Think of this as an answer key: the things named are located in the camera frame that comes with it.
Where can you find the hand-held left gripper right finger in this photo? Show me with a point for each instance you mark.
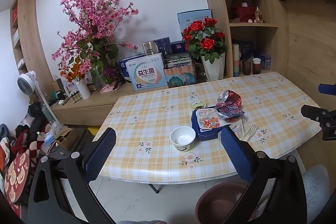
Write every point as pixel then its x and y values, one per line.
pixel 236 153

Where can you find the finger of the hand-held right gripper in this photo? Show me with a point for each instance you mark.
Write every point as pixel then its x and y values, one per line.
pixel 328 89
pixel 313 111

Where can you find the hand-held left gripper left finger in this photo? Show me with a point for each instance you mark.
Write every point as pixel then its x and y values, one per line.
pixel 101 153

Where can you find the white plastic fork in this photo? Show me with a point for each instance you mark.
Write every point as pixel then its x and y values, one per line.
pixel 249 132

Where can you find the blue coffee box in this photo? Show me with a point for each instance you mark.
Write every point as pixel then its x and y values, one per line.
pixel 207 134

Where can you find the floral paper plate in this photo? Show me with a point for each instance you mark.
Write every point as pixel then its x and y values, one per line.
pixel 210 119

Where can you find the crushed red can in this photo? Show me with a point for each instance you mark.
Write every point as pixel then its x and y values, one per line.
pixel 231 103

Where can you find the white paper cup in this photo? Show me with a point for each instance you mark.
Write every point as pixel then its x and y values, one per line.
pixel 182 138

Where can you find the brown plastic bin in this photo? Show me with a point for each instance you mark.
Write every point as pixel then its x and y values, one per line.
pixel 215 205

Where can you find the green yogurt lid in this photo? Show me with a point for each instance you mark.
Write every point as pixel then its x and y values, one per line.
pixel 198 104

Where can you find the cardboard box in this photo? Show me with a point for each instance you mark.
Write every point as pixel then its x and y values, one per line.
pixel 64 134

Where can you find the grey fuzzy cushion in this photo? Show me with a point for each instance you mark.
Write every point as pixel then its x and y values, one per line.
pixel 315 187

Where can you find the row of small dark bottles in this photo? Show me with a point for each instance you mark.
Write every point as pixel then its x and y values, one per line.
pixel 72 98

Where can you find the pink cloth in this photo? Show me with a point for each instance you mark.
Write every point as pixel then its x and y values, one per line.
pixel 110 87

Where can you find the blue small carton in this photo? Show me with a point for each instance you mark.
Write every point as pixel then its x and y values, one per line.
pixel 265 61

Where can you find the pile of clothes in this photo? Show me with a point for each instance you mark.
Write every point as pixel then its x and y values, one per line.
pixel 34 121

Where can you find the small white blue box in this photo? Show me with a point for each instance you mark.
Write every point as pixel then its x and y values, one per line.
pixel 87 80

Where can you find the purple artificial flowers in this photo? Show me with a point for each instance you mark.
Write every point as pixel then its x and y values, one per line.
pixel 110 74

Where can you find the round red printed board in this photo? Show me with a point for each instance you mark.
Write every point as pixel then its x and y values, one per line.
pixel 17 176

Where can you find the orange artificial flowers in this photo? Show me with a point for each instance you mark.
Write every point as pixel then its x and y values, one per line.
pixel 74 69

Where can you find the white faceted vase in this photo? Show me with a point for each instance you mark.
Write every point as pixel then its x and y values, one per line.
pixel 214 67

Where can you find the stack of pastel cups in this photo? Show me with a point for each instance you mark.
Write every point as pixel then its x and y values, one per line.
pixel 235 61

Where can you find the light blue carton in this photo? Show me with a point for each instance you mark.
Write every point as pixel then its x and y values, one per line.
pixel 147 71

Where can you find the copper teal gift box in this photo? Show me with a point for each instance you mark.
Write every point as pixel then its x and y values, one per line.
pixel 181 77

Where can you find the small glass bottle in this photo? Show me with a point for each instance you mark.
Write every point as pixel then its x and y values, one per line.
pixel 258 15

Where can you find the white fan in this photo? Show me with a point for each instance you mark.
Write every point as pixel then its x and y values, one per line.
pixel 26 83

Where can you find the dark packets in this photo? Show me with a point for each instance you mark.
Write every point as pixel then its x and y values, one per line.
pixel 178 58

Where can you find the red basket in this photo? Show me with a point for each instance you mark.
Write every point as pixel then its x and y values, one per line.
pixel 244 14

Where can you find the red rose bouquet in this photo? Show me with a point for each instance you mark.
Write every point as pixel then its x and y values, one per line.
pixel 207 43

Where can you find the silver box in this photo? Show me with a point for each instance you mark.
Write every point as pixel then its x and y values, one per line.
pixel 149 48

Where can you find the navy small box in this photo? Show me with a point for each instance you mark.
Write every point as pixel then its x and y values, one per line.
pixel 178 47

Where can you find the dark blue patterned box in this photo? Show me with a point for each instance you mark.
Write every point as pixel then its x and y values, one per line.
pixel 164 45

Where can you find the pink artificial blossom arrangement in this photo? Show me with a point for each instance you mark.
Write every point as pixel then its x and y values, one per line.
pixel 94 16

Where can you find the large light blue box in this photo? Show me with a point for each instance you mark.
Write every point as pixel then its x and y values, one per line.
pixel 189 19

